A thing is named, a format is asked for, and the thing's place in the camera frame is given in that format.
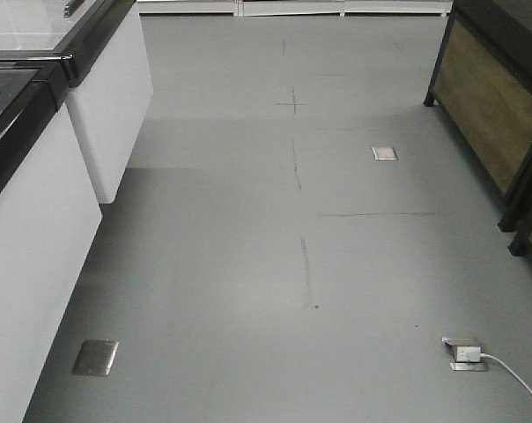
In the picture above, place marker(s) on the steel floor outlet cover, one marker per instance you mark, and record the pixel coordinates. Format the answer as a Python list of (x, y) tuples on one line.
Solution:
[(384, 153)]

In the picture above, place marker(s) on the far white chest freezer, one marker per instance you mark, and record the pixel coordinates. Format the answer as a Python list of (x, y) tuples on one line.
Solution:
[(100, 48)]

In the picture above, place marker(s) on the closed steel floor plate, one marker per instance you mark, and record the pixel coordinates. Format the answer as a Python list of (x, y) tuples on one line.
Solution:
[(95, 358)]

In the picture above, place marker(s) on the white store shelving unit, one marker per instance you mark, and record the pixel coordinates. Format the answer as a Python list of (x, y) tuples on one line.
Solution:
[(291, 8)]

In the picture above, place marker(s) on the white power adapter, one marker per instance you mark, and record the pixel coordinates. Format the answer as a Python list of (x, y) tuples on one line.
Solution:
[(467, 353)]

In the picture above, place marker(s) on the open floor power socket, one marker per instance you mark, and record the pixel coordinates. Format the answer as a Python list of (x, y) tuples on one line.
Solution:
[(469, 367)]

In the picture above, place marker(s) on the wood panel display stand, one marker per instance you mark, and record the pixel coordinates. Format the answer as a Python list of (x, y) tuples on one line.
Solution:
[(482, 79)]

